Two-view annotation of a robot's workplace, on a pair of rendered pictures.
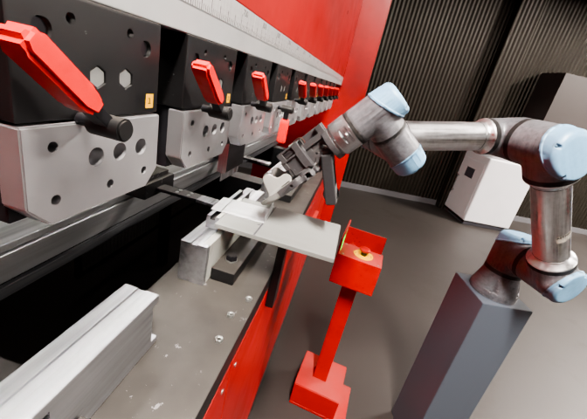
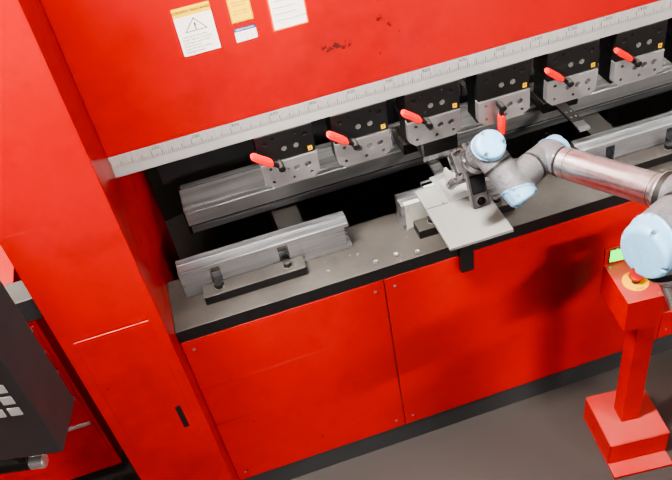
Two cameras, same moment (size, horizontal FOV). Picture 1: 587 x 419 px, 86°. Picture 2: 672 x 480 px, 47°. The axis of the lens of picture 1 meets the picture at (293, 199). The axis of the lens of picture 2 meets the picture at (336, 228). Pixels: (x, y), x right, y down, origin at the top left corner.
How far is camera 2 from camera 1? 1.81 m
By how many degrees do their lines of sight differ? 64
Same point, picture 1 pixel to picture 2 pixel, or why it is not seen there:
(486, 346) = not seen: outside the picture
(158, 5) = (307, 117)
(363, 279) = (618, 308)
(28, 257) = (329, 178)
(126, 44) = (293, 136)
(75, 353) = (303, 231)
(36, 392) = (286, 237)
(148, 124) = (310, 155)
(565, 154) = (628, 246)
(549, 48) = not seen: outside the picture
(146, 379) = (334, 259)
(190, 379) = (347, 269)
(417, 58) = not seen: outside the picture
